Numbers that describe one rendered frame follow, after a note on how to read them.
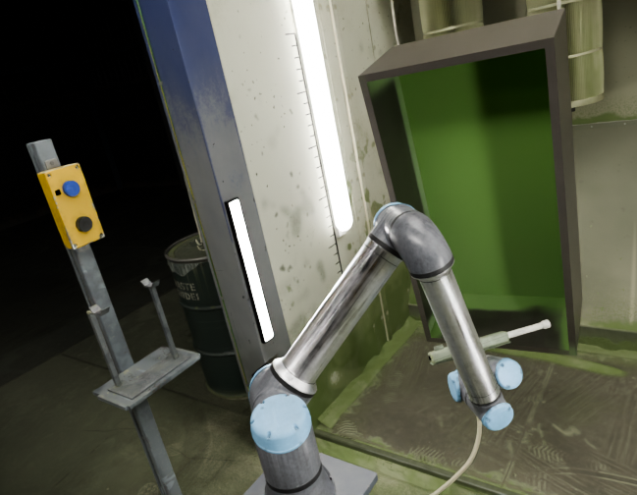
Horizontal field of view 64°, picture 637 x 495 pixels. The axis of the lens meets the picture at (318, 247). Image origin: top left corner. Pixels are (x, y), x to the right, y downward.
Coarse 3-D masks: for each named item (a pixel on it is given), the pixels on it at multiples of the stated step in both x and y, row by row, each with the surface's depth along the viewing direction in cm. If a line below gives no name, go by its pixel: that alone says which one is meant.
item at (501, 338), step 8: (544, 320) 195; (520, 328) 193; (528, 328) 193; (536, 328) 193; (544, 328) 194; (488, 336) 191; (496, 336) 190; (504, 336) 190; (512, 336) 192; (488, 344) 189; (496, 344) 190; (504, 344) 190; (432, 352) 189; (440, 352) 187; (448, 352) 188; (432, 360) 187; (440, 360) 187; (448, 360) 188
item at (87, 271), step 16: (32, 144) 160; (48, 144) 163; (32, 160) 164; (80, 256) 173; (80, 272) 175; (96, 272) 178; (96, 288) 178; (112, 304) 183; (112, 320) 183; (112, 336) 184; (112, 352) 185; (128, 352) 189; (144, 400) 196; (144, 416) 196; (144, 432) 197; (144, 448) 202; (160, 448) 203; (160, 464) 203; (160, 480) 205; (176, 480) 210
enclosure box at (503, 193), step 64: (384, 64) 174; (448, 64) 156; (512, 64) 180; (384, 128) 189; (448, 128) 204; (512, 128) 193; (448, 192) 221; (512, 192) 208; (512, 256) 225; (576, 256) 197; (512, 320) 223; (576, 320) 196
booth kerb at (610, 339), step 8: (408, 304) 326; (416, 304) 323; (416, 312) 324; (584, 328) 266; (592, 328) 264; (600, 328) 261; (608, 328) 259; (584, 336) 267; (592, 336) 265; (600, 336) 263; (608, 336) 260; (616, 336) 258; (624, 336) 256; (632, 336) 253; (592, 344) 267; (600, 344) 264; (608, 344) 262; (616, 344) 259; (624, 344) 257; (632, 344) 255
